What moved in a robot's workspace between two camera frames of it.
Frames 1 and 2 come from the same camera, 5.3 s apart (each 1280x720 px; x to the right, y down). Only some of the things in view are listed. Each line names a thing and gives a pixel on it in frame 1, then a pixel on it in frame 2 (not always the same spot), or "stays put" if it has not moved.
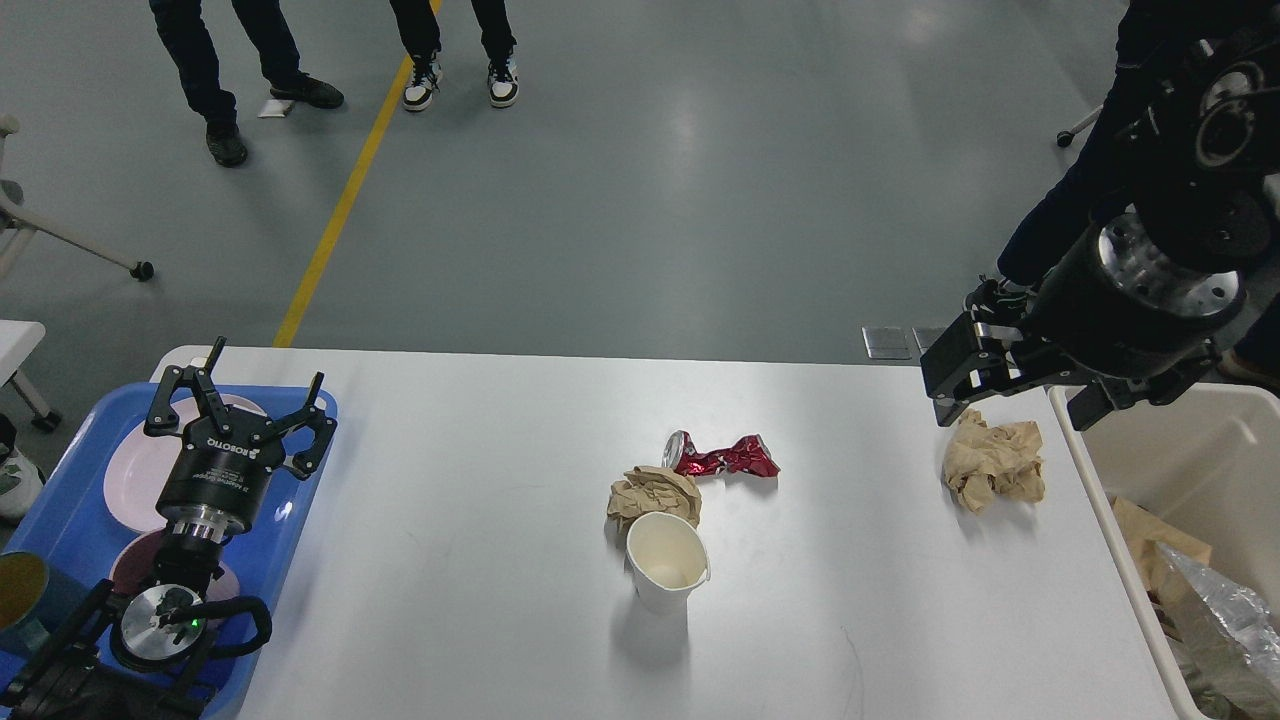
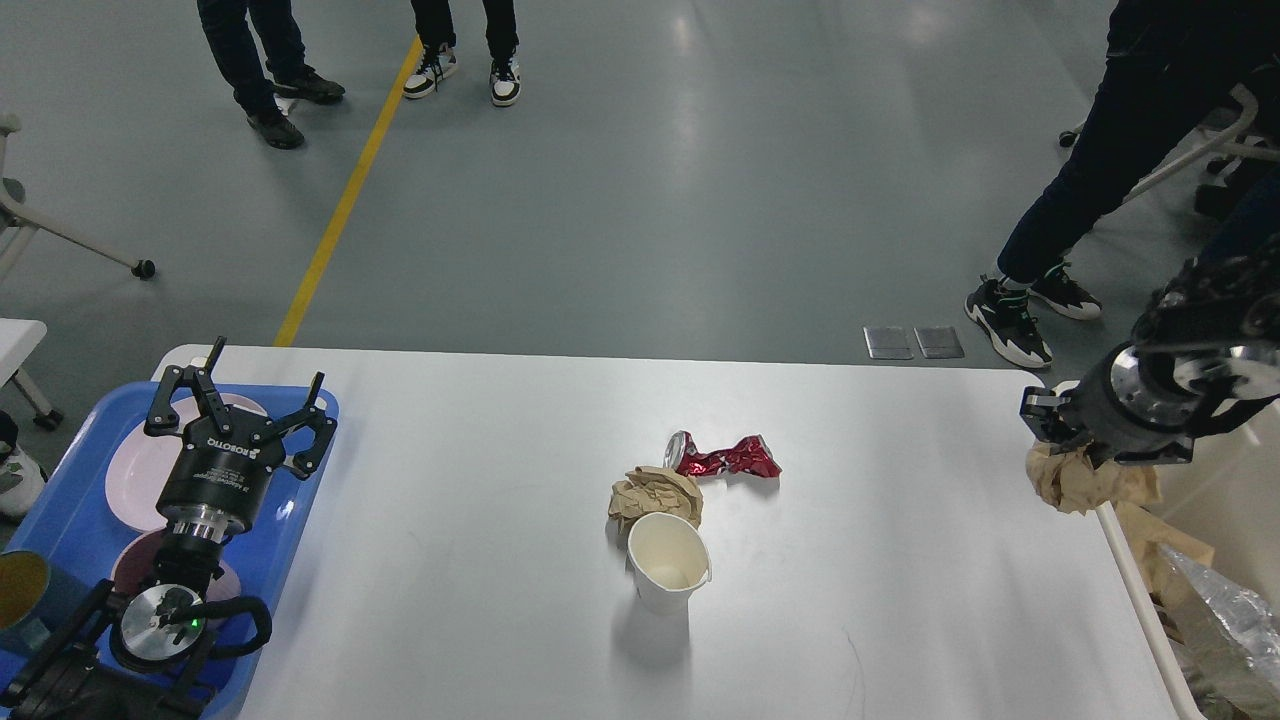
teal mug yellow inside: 24,583 stays put
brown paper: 982,462 to 1069,480
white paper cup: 668,562 stays put
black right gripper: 1147,351 to 1123,410
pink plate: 140,465 stays put
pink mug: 135,564 stays put
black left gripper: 215,481 stays put
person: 184,29 to 257,81
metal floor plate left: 888,342 stays put
